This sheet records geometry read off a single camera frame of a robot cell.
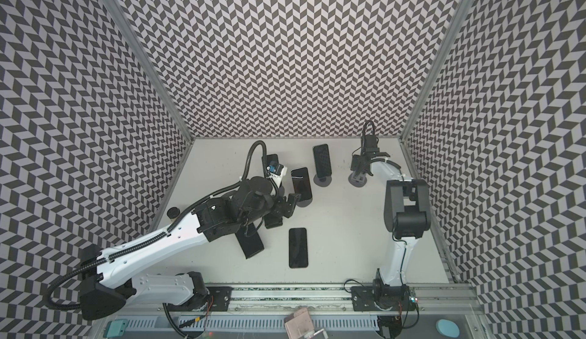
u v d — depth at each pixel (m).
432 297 0.76
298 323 0.65
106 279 0.38
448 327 0.68
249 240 0.79
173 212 0.81
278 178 0.60
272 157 0.93
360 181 0.98
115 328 0.65
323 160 1.01
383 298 0.66
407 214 0.52
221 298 0.73
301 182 0.89
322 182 1.03
